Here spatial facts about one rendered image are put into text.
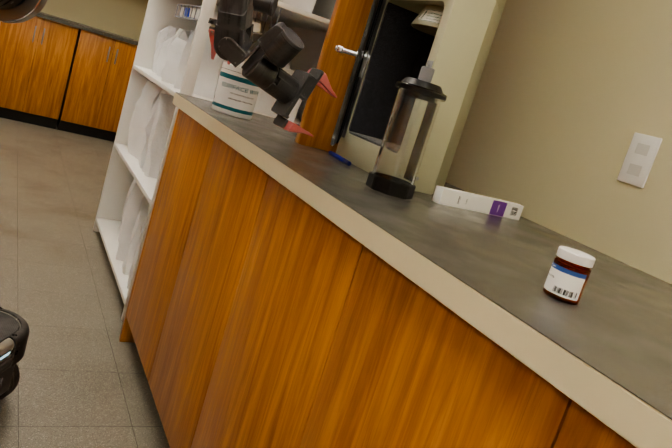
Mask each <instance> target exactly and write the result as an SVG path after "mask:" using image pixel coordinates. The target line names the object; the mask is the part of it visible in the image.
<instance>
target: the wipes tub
mask: <svg viewBox="0 0 672 448"><path fill-rule="evenodd" d="M259 90H260V88H259V87H258V86H256V85H255V84H254V83H252V82H251V81H249V80H248V79H246V78H245V77H244V76H242V68H241V66H237V67H236V68H235V67H234V66H233V65H232V64H230V65H229V64H227V63H226V62H223V65H222V68H221V72H220V76H219V79H218V83H217V87H216V91H215V95H214V99H213V102H212V107H211V108H212V109H213V110H215V111H218V112H220V113H223V114H227V115H230V116H233V117H237V118H241V119H246V120H250V119H251V118H252V115H253V111H254V108H255V104H256V101H257V97H258V94H259Z"/></svg>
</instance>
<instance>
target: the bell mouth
mask: <svg viewBox="0 0 672 448"><path fill-rule="evenodd" d="M443 10H444V7H442V6H436V5H426V6H425V8H424V9H423V10H422V11H421V12H420V14H419V15H418V16H417V17H416V18H415V19H414V21H413V22H412V23H411V26H412V27H413V28H415V29H417V30H419V31H421V32H424V33H426V34H429V35H432V36H435V35H436V32H437V29H438V26H439V23H440V20H441V17H442V14H443Z"/></svg>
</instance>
